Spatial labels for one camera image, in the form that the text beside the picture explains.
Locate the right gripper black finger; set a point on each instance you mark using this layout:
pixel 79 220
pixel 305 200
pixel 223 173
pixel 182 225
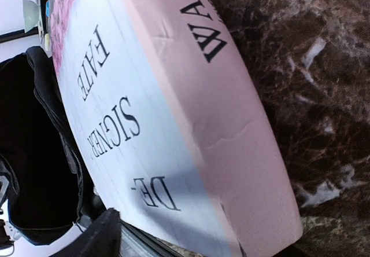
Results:
pixel 102 238

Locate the black student backpack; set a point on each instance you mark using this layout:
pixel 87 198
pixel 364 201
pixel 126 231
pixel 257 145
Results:
pixel 44 180

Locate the white book with pink flowers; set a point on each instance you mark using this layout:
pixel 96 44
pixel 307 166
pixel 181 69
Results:
pixel 170 126

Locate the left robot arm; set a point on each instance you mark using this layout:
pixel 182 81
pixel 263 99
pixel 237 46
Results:
pixel 9 233

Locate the pale green bowl centre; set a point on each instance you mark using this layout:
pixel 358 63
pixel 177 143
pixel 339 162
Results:
pixel 30 15

